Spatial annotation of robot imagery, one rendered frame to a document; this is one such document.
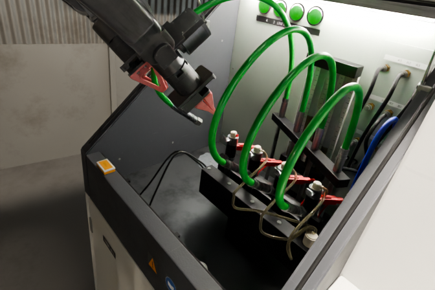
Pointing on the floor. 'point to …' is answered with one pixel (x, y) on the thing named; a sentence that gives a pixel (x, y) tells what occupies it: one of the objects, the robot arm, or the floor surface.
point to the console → (401, 224)
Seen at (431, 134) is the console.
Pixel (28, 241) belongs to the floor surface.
